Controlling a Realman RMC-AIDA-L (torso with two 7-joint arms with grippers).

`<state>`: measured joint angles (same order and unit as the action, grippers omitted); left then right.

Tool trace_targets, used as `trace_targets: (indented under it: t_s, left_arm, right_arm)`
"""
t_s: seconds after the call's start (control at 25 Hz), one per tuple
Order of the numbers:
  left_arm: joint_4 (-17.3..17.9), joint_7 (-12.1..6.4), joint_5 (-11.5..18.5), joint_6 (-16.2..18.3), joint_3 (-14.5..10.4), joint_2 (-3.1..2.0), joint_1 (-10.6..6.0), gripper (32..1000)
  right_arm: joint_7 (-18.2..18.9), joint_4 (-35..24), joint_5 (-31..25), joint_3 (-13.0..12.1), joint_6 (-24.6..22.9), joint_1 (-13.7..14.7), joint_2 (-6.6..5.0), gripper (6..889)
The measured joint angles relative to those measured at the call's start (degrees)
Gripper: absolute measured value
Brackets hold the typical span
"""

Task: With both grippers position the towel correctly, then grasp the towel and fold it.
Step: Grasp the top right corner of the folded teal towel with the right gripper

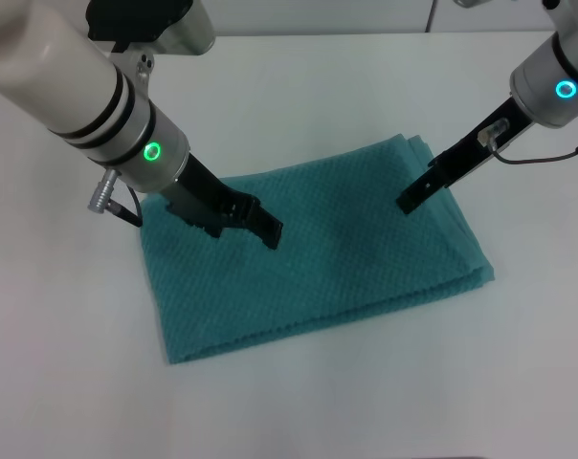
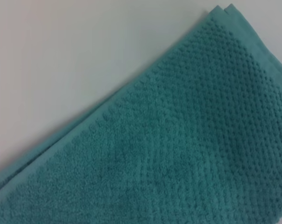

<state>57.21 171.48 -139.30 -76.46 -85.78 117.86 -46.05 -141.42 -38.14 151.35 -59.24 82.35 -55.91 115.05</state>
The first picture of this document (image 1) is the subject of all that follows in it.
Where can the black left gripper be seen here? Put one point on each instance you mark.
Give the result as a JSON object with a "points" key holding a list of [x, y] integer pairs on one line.
{"points": [[198, 196]]}

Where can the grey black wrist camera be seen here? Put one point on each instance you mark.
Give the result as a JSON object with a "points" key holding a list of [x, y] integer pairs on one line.
{"points": [[174, 24], [468, 2]]}

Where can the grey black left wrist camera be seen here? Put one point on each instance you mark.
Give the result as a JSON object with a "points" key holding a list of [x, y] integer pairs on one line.
{"points": [[174, 24]]}

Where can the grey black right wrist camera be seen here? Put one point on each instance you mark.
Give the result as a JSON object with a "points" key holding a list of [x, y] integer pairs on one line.
{"points": [[468, 2]]}

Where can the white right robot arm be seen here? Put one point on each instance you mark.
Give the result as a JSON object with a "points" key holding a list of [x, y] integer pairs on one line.
{"points": [[552, 72]]}

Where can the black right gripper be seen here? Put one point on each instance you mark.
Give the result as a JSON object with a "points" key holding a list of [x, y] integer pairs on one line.
{"points": [[475, 143]]}

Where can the teal waffle-weave towel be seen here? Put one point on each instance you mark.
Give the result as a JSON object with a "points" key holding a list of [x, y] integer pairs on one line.
{"points": [[327, 268]]}

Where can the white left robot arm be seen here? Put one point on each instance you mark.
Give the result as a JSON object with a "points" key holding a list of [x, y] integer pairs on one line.
{"points": [[69, 81]]}

